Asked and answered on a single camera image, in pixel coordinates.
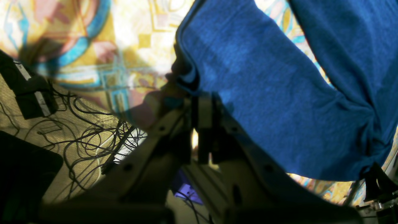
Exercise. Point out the black power adapter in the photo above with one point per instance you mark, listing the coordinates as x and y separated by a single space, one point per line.
32 92

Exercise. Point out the blue long-sleeve T-shirt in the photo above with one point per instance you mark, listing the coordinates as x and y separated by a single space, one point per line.
326 132

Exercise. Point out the patterned tile tablecloth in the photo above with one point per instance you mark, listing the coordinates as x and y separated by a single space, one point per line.
120 53

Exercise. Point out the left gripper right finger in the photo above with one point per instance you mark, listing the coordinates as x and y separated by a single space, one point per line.
257 188

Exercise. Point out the purple box on floor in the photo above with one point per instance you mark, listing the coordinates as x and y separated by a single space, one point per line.
182 188

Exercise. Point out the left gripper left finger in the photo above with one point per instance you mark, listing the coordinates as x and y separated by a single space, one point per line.
136 190

